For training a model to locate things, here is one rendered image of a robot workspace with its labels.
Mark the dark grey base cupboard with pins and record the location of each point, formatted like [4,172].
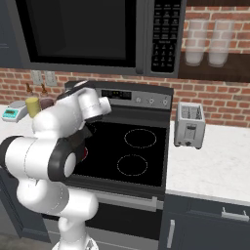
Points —
[22,215]

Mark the black and steel microwave oven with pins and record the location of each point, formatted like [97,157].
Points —
[81,29]

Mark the dark grey cupboard door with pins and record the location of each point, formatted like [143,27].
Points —
[208,236]

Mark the dark grey wall cupboard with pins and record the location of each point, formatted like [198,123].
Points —
[8,32]

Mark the dark red sauce bottle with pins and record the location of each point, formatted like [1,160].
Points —
[46,99]

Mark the white and teal kitchen scale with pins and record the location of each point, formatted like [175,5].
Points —
[13,112]

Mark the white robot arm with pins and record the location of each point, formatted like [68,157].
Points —
[39,156]

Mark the white wall socket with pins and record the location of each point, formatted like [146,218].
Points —
[36,78]
[50,78]

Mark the silver toaster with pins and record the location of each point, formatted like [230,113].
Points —
[189,125]

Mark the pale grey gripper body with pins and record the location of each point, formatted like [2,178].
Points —
[83,136]

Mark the red tomato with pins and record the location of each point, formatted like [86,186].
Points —
[85,153]

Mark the dark grey drawer front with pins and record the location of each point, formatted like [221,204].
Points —
[208,211]

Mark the translucent white cup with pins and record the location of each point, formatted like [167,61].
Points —
[196,42]
[221,44]

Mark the black and steel cooker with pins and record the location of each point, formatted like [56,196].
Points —
[136,153]

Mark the silver cooker knob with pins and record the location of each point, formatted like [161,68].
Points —
[165,102]
[151,101]
[139,100]

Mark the dark wooden wall shelf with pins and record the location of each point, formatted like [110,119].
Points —
[215,71]

